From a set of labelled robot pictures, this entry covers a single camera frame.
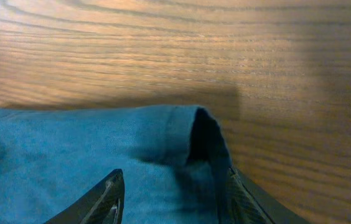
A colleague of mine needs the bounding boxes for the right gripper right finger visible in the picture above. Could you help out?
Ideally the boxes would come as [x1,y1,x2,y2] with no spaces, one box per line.
[226,167,309,224]

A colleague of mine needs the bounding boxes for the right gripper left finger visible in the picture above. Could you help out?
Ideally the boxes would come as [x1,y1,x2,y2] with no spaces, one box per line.
[45,169,125,224]

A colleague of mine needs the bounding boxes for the dark blue denim shorts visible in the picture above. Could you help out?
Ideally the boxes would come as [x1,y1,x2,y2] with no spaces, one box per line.
[0,105,231,223]

